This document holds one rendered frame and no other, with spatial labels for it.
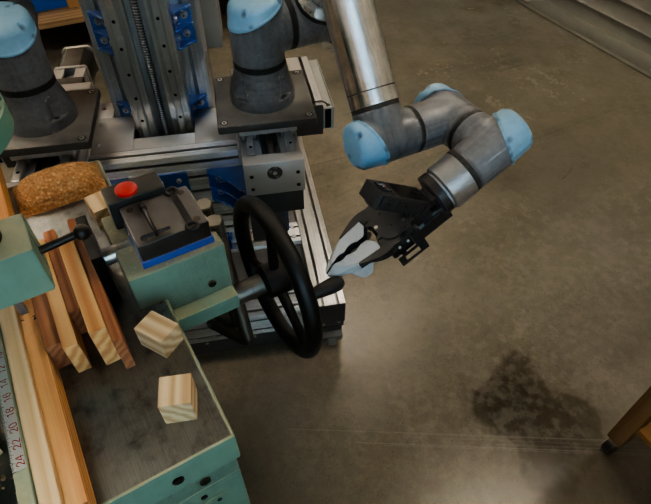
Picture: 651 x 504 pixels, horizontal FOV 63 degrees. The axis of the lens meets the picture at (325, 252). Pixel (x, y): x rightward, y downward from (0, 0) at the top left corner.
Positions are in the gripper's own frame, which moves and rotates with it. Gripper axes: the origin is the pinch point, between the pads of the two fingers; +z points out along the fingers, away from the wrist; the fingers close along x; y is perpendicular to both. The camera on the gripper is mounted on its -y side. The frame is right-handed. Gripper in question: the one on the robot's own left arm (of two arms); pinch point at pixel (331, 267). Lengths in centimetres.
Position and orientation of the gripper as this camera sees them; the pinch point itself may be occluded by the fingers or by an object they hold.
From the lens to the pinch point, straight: 80.7
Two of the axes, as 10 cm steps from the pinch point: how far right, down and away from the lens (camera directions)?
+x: -4.7, -6.4, 6.1
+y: 4.3, 4.4, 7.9
